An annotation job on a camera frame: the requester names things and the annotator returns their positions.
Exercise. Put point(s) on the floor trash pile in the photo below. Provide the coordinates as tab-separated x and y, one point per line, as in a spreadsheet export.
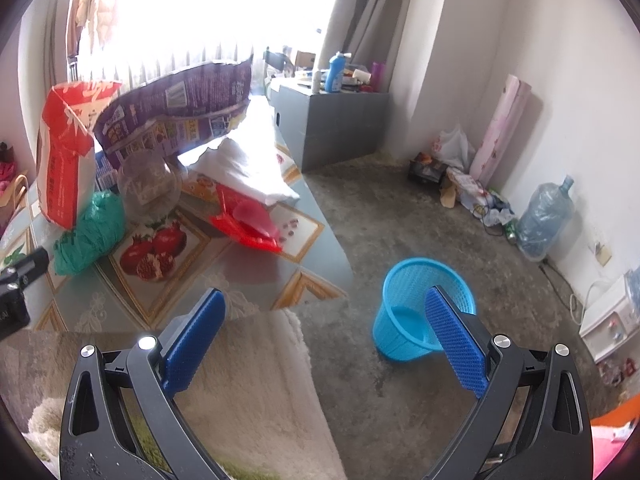
457	188

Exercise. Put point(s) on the white plastic bag on floor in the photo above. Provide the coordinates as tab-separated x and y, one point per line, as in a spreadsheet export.
454	149

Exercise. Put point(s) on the clear plastic container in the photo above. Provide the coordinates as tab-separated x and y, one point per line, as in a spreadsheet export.
150	188

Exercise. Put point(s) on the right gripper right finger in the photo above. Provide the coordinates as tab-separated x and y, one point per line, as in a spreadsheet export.
530	417

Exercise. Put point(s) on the fruit pattern tablecloth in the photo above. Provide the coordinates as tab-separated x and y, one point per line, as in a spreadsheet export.
157	271

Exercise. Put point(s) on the red plastic wrapper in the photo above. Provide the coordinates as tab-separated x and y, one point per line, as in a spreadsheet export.
246	221

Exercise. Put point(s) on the white cloth rag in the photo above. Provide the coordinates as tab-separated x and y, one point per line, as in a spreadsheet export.
250	168

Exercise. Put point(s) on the white small appliance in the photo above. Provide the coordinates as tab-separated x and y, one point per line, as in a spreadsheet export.
610	321

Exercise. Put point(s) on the pink rolled mat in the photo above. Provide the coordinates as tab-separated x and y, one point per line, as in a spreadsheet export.
507	115

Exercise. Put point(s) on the beige fluffy rug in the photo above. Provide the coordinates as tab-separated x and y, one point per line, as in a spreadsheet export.
252	403

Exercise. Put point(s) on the blue detergent bottle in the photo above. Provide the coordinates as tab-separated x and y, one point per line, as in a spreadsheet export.
335	74

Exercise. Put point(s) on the blue plastic waste basket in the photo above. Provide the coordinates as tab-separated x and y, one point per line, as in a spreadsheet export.
400	330

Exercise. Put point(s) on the purple snack bag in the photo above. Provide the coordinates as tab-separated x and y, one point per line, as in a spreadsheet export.
177	112

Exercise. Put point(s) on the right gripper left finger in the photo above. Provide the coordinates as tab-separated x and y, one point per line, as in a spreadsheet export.
97	435

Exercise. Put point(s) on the red white paper bag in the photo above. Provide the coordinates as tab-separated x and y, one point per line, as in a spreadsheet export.
66	160

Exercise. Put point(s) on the magenta bottle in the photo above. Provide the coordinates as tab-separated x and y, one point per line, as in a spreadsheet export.
377	73

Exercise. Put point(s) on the green plastic bag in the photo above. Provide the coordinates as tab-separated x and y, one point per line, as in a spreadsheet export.
98	230

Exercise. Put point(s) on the grey cabinet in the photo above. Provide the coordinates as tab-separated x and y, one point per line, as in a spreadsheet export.
321	129

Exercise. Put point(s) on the large blue water jug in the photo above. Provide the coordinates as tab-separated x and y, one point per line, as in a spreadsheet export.
547	214

